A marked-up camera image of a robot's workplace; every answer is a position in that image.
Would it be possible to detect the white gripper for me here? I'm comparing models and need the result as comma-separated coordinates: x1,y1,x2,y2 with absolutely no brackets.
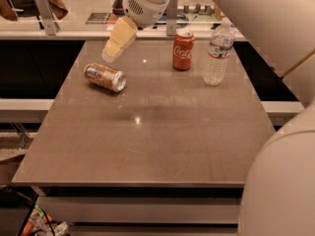
101,0,168,63

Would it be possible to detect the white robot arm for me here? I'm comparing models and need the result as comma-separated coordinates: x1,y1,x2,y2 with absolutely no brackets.
213,0,315,236

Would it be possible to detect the red Coca-Cola can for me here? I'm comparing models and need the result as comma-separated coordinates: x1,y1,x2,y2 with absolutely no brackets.
172,29,195,71

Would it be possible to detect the brown jacket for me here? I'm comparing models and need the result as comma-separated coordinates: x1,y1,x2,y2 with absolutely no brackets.
0,0,68,21

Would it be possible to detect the clear plastic water bottle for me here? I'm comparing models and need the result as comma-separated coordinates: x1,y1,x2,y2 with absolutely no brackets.
204,18,234,86

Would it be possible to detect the grey table drawer cabinet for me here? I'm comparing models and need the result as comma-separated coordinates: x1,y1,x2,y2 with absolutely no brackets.
37,188,243,236

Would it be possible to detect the colourful clutter on floor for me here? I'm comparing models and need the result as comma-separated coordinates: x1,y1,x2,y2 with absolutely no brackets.
20,205,70,236

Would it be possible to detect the middle metal railing bracket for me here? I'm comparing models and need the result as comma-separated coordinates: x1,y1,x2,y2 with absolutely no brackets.
166,0,178,36

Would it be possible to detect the metal railing bracket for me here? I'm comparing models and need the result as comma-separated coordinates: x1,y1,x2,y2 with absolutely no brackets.
34,0,59,35
166,0,178,36

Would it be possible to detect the left metal railing bracket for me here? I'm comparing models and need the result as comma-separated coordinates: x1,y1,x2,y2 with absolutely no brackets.
34,0,59,35

